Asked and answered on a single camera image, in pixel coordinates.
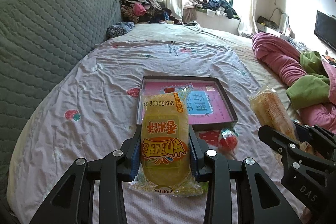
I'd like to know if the black television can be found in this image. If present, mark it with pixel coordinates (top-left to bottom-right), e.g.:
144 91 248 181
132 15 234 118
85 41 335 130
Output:
314 11 336 51

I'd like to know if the shallow grey cardboard box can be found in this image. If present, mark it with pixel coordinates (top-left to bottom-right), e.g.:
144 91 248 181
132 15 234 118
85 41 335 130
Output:
135 75 239 132

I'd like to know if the clothes pile on windowsill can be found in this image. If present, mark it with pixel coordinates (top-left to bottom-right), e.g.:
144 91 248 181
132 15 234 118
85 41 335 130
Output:
183 0 240 19

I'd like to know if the strawberry print bed sheet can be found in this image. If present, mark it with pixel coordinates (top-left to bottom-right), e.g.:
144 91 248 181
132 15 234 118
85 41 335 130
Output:
6 23 308 224

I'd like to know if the red candy ball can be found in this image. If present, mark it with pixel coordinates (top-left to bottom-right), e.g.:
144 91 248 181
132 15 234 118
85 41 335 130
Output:
218 128 238 159

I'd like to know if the green blanket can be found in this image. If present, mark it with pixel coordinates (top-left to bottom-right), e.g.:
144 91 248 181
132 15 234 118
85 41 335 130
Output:
286 51 330 110

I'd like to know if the clear wafer pack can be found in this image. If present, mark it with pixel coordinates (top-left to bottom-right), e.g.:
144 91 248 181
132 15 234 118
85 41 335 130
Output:
248 86 297 140

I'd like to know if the yellow rice cake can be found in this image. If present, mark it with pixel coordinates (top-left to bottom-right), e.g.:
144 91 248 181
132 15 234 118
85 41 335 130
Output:
130 84 203 197

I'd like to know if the grey quilted headboard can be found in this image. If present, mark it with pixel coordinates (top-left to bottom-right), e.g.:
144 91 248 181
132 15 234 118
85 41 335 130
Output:
1 0 121 173

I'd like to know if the dark blue patterned pillow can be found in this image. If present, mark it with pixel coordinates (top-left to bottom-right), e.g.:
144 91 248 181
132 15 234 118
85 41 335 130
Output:
106 22 135 39

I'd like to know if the pink quilt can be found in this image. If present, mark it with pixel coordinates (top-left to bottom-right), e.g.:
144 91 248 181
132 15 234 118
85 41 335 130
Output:
252 33 335 133

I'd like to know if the clothes pile by headboard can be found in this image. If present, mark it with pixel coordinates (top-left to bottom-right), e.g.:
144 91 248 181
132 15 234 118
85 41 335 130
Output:
120 0 183 25

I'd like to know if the pink and blue book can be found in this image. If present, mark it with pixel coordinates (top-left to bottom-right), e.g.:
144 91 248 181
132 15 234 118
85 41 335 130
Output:
141 81 234 125

